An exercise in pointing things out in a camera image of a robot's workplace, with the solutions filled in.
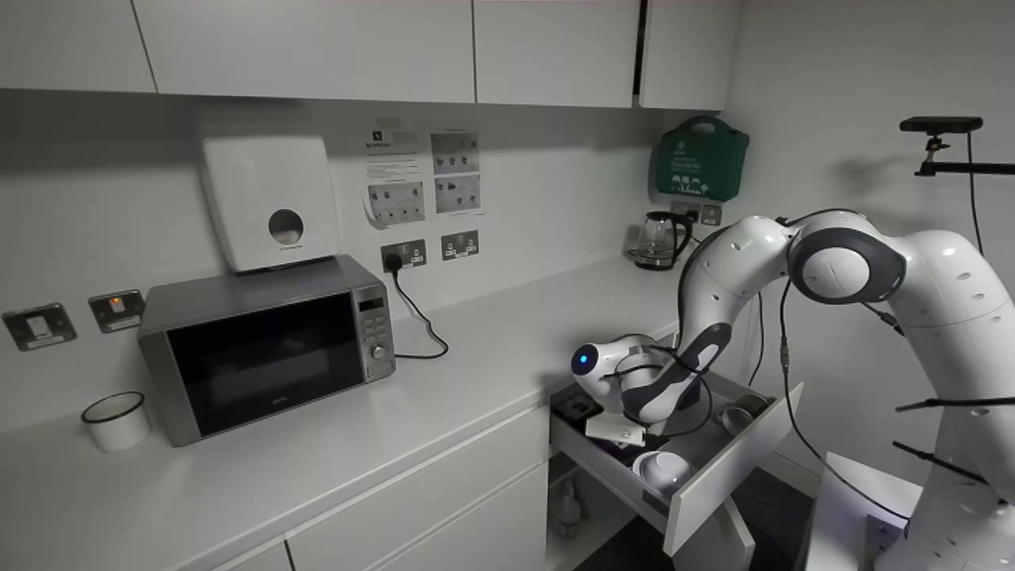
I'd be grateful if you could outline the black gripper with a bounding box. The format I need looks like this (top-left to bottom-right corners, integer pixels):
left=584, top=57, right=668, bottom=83
left=588, top=410, right=646, bottom=446

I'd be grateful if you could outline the silver microwave oven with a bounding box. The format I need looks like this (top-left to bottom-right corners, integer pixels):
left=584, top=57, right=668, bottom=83
left=141, top=254, right=395, bottom=446

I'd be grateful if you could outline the green first aid kit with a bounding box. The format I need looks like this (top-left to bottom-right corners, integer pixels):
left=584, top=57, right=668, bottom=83
left=650, top=115, right=750, bottom=202

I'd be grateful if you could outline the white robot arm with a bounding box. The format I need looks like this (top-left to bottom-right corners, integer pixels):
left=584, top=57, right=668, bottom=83
left=570, top=211, right=1015, bottom=571

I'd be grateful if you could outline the wall switch plate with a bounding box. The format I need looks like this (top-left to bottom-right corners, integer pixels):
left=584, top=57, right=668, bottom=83
left=2, top=304, right=75, bottom=352

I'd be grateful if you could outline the open grey drawer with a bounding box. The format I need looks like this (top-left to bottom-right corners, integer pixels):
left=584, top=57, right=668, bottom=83
left=551, top=375, right=801, bottom=554

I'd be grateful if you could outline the white bowl in drawer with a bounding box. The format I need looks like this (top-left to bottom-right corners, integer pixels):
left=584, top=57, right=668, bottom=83
left=635, top=452, right=687, bottom=489

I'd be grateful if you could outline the white paper towel dispenser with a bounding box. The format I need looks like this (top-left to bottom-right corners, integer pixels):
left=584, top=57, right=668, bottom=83
left=202, top=136, right=338, bottom=273

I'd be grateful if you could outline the black microwave power cable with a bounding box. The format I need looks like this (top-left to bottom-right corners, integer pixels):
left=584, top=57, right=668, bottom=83
left=383, top=252, right=453, bottom=363

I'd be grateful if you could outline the white cup in drawer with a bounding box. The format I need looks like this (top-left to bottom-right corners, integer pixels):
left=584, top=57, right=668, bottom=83
left=719, top=406, right=751, bottom=436

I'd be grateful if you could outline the double wall socket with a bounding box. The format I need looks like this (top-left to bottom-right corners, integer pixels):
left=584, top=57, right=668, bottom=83
left=379, top=237, right=427, bottom=273

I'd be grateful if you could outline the black camera on stand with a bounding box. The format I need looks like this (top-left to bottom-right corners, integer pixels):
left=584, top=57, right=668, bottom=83
left=898, top=115, right=1015, bottom=178

